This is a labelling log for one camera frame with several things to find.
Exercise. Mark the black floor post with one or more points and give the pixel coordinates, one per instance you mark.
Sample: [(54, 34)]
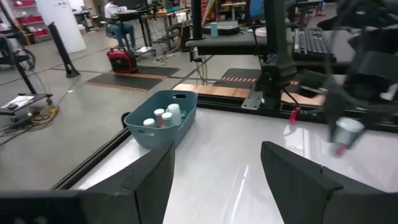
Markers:
[(62, 49)]

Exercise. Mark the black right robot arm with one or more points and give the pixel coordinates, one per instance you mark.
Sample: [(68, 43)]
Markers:
[(276, 74)]

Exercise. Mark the small teal container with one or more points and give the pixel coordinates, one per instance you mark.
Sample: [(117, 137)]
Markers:
[(214, 29)]

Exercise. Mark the dark grey workstation desk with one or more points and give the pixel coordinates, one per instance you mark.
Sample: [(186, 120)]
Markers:
[(230, 42)]

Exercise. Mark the black backlit keyboard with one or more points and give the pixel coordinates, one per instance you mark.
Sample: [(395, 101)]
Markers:
[(312, 45)]

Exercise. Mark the red and black generator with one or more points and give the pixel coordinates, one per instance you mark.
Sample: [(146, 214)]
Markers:
[(122, 62)]

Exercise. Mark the white paper on cart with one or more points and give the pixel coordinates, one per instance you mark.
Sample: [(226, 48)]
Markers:
[(18, 101)]

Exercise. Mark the person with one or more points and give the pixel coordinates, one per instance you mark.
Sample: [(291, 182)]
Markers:
[(119, 29)]

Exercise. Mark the grey translucent pill bottle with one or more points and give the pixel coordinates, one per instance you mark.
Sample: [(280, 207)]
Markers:
[(149, 122)]

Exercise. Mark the shelf with red bins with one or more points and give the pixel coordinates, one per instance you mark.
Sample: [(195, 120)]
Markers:
[(31, 18)]

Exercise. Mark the low black cart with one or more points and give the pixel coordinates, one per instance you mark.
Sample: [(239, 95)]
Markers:
[(18, 109)]

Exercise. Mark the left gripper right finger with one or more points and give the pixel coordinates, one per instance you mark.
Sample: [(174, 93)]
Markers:
[(298, 193)]

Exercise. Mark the grey metal bracket plate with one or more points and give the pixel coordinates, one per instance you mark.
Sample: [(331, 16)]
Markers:
[(252, 101)]

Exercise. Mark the red tag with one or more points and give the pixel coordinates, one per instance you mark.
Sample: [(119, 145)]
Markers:
[(293, 116)]

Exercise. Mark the blue chair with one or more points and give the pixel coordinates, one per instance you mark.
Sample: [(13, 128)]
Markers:
[(256, 9)]

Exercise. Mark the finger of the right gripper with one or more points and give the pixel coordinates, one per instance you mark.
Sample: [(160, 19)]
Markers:
[(333, 109), (379, 112)]

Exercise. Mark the black mat with orange stripes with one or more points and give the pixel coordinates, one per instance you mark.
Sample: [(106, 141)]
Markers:
[(130, 81), (239, 74)]

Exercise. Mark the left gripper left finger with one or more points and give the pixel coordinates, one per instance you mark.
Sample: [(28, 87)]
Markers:
[(140, 193)]

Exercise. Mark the grey bottle with red pills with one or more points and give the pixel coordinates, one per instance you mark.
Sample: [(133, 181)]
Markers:
[(348, 129)]

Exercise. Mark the teal plastic bin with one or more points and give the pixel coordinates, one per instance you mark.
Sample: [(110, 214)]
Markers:
[(161, 137)]

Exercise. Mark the pink pill bottle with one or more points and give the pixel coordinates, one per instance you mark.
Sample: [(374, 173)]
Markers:
[(159, 112)]

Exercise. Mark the black stand pole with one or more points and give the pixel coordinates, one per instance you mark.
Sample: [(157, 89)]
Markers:
[(196, 18)]

